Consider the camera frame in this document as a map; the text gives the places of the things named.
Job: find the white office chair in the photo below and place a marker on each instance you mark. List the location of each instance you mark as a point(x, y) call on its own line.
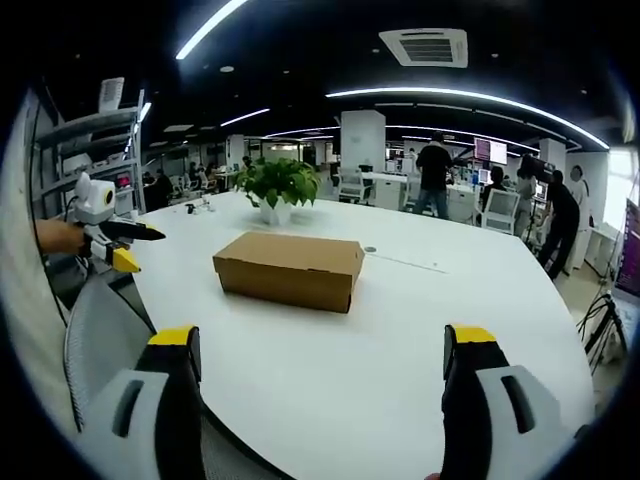
point(352, 184)
point(501, 210)

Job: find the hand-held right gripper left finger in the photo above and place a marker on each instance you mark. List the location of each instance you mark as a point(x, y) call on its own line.
point(150, 400)

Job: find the computer monitor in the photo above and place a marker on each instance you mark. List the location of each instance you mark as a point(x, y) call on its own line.
point(629, 250)

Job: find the long ceiling strip light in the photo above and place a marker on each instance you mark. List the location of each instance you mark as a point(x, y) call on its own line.
point(470, 102)
point(210, 27)

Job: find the brown cardboard shoe box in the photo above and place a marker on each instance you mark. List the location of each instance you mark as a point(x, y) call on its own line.
point(290, 272)

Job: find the grey metal storage shelf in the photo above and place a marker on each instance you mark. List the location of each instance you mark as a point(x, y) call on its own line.
point(90, 150)

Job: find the small objects on table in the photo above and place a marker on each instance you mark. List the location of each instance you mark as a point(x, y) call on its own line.
point(197, 206)

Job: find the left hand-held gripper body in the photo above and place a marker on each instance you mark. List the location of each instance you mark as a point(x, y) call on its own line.
point(95, 200)

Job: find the person's left hand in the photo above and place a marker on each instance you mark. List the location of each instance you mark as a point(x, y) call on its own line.
point(60, 237)

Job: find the white ceiling air conditioner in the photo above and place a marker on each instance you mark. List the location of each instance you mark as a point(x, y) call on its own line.
point(424, 47)

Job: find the grey mesh office chair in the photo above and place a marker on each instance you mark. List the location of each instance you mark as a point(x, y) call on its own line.
point(105, 335)

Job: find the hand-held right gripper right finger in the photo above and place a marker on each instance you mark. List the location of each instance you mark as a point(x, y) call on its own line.
point(500, 400)

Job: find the green potted plant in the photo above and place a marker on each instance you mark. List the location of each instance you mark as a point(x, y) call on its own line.
point(277, 185)

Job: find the person's right hand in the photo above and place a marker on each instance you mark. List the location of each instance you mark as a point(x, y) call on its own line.
point(434, 476)

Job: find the wall screen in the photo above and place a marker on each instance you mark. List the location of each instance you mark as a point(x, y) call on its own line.
point(491, 150)

